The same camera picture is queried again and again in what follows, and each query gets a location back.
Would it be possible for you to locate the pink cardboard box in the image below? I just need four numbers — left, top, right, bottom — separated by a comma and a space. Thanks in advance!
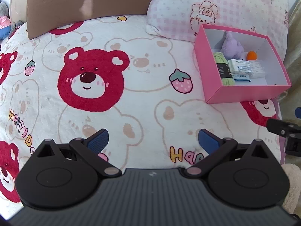
193, 24, 292, 104

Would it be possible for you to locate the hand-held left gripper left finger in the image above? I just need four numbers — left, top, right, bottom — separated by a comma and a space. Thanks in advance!
31, 128, 122, 179

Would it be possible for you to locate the white tissue packet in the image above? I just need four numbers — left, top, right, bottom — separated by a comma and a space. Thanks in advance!
228, 59, 253, 72

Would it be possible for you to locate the grey plush toy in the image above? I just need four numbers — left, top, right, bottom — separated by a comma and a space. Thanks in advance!
0, 2, 10, 19

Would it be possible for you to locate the small blue white box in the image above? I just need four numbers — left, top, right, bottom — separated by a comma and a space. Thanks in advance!
232, 73, 252, 83

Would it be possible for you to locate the purple plush toy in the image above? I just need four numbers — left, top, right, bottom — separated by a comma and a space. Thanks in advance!
220, 31, 247, 60

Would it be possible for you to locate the bear printed blanket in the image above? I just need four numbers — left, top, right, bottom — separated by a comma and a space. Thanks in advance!
0, 14, 285, 219

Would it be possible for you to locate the beige headboard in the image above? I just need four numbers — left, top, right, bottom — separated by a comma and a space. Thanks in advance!
9, 0, 28, 27

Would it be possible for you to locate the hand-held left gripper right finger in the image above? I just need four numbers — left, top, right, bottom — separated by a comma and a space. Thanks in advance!
180, 128, 275, 179

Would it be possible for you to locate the brown pillow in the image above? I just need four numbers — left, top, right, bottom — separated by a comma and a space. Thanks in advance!
26, 0, 156, 40

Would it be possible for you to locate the pink checked pillow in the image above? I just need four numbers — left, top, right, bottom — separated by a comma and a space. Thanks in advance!
146, 0, 290, 43

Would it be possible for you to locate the pink blue plush toy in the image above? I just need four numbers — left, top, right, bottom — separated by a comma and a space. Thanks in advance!
0, 16, 12, 40

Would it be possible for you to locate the clear box of white swabs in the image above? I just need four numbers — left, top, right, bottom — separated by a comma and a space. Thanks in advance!
249, 61, 266, 78

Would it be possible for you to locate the green yarn ball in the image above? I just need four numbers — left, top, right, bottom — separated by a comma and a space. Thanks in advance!
213, 52, 236, 87

